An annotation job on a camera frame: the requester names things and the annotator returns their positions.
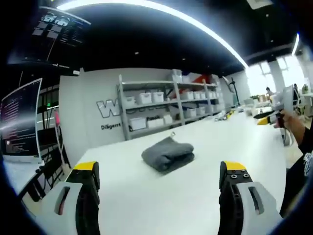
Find grey towel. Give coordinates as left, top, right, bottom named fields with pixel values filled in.
left=141, top=131, right=196, bottom=172

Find person's right hand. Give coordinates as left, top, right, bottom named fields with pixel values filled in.
left=273, top=109, right=307, bottom=145

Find small items with yellow parts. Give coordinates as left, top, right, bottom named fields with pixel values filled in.
left=214, top=109, right=237, bottom=122

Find black floor stand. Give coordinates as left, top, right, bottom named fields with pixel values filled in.
left=222, top=75, right=239, bottom=108

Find short ceiling light strip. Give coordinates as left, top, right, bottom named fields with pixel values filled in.
left=291, top=32, right=300, bottom=56

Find white side desk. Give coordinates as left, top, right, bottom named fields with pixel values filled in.
left=2, top=160, right=47, bottom=196

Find person's dark clothing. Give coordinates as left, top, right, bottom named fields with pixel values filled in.
left=278, top=149, right=313, bottom=219

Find dark equipment rack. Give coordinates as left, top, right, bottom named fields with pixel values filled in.
left=36, top=84, right=68, bottom=194

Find orange item on shelf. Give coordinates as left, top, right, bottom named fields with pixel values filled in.
left=192, top=74, right=212, bottom=86

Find grey metal storage shelf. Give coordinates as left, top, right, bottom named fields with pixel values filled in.
left=116, top=69, right=224, bottom=141

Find group of white storage boxes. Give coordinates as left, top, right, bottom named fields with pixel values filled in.
left=126, top=69, right=221, bottom=130

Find long ceiling light strip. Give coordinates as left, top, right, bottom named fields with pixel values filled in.
left=56, top=0, right=249, bottom=68

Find large dark hanging monitor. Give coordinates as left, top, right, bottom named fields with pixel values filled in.
left=6, top=5, right=92, bottom=67

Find pink cable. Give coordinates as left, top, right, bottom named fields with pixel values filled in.
left=53, top=109, right=67, bottom=167

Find computer monitor with silver frame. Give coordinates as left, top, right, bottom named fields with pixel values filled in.
left=0, top=77, right=44, bottom=164

